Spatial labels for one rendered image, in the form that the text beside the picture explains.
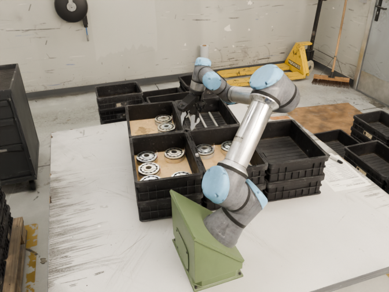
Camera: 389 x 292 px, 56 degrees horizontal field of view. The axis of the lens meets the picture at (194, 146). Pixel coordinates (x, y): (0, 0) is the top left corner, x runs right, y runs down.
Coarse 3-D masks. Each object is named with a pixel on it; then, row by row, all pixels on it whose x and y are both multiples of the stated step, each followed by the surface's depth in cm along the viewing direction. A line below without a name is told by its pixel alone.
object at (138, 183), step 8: (144, 136) 186; (152, 136) 186; (192, 152) 172; (200, 168) 161; (136, 176) 156; (176, 176) 156; (184, 176) 156; (192, 176) 156; (200, 176) 157; (136, 184) 153; (144, 184) 153; (152, 184) 154; (160, 184) 155
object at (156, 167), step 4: (144, 164) 176; (148, 164) 176; (152, 164) 177; (156, 164) 176; (140, 168) 174; (156, 168) 174; (140, 172) 170; (144, 172) 171; (148, 172) 170; (152, 172) 171; (156, 172) 171
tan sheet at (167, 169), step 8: (160, 152) 191; (184, 152) 191; (136, 160) 185; (160, 160) 185; (184, 160) 184; (136, 168) 179; (160, 168) 179; (168, 168) 179; (176, 168) 179; (184, 168) 179; (160, 176) 173; (168, 176) 173
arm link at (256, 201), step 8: (248, 184) 131; (248, 192) 128; (256, 192) 129; (248, 200) 127; (256, 200) 129; (264, 200) 130; (240, 208) 127; (248, 208) 129; (256, 208) 130; (240, 216) 131; (248, 216) 131
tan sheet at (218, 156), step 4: (216, 148) 194; (220, 148) 194; (216, 152) 190; (220, 152) 190; (216, 156) 187; (220, 156) 187; (224, 156) 187; (204, 160) 184; (208, 160) 184; (212, 160) 184; (216, 160) 184; (220, 160) 184; (204, 164) 181; (208, 164) 181; (212, 164) 181; (216, 164) 181
